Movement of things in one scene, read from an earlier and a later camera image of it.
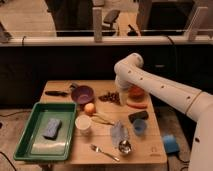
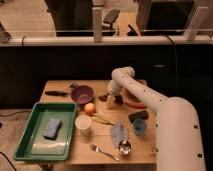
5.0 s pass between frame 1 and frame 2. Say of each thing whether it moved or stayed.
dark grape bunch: stayed
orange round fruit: stayed
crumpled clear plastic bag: stayed
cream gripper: moved
